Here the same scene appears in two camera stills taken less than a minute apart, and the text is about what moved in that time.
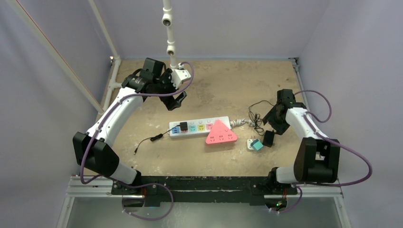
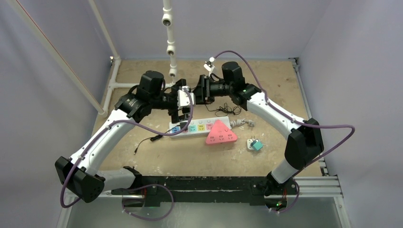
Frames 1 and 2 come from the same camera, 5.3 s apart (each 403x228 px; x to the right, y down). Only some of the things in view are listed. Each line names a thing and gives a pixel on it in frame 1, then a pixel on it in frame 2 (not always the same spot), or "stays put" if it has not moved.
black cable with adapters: x=268 y=136 → x=223 y=110
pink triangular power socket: x=220 y=133 stays put
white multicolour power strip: x=197 y=128 stays put
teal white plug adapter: x=254 y=144 stays put
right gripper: x=276 y=119 → x=205 y=89
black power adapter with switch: x=184 y=127 stays put
